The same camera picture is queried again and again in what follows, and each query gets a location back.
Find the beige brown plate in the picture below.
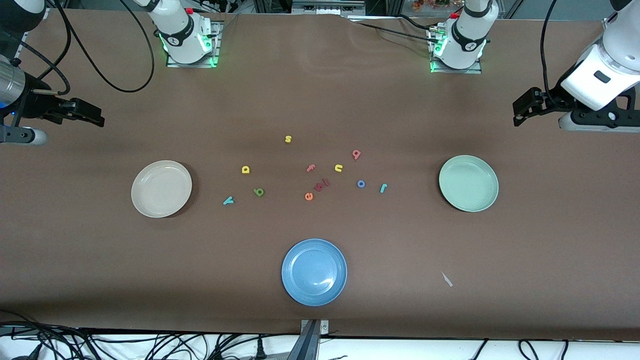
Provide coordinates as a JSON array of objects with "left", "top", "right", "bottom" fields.
[{"left": 131, "top": 160, "right": 193, "bottom": 219}]

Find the large tangled black cable bundle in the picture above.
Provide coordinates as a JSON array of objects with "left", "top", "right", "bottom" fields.
[{"left": 0, "top": 312, "right": 301, "bottom": 360}]

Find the light green plate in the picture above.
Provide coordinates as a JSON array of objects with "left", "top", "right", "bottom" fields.
[{"left": 439, "top": 155, "right": 499, "bottom": 213}]

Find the aluminium frame structure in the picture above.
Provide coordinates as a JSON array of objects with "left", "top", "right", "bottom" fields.
[{"left": 292, "top": 0, "right": 366, "bottom": 16}]

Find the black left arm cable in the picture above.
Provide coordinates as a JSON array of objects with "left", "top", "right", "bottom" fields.
[{"left": 539, "top": 0, "right": 567, "bottom": 103}]

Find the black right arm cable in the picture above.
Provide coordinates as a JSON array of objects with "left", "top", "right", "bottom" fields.
[{"left": 0, "top": 0, "right": 156, "bottom": 96}]

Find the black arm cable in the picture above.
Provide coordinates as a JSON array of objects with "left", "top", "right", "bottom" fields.
[
  {"left": 0, "top": 0, "right": 156, "bottom": 96},
  {"left": 539, "top": 0, "right": 567, "bottom": 103}
]

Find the small black cable bundle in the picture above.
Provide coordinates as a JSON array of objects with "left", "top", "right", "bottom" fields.
[{"left": 467, "top": 339, "right": 571, "bottom": 360}]

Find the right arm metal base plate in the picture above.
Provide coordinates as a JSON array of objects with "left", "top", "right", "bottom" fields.
[{"left": 166, "top": 20, "right": 223, "bottom": 69}]

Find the black base power cable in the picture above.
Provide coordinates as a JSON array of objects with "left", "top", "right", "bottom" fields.
[{"left": 350, "top": 14, "right": 441, "bottom": 46}]

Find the metal front camera bracket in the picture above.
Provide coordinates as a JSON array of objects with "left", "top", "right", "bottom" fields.
[{"left": 299, "top": 319, "right": 330, "bottom": 360}]

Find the blue plate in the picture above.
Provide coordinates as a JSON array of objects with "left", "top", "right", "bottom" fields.
[{"left": 281, "top": 238, "right": 348, "bottom": 307}]

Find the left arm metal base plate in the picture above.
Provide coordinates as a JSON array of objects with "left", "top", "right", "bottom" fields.
[{"left": 428, "top": 27, "right": 483, "bottom": 75}]

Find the brown table mat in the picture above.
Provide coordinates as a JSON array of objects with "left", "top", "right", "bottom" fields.
[{"left": 0, "top": 7, "right": 640, "bottom": 342}]

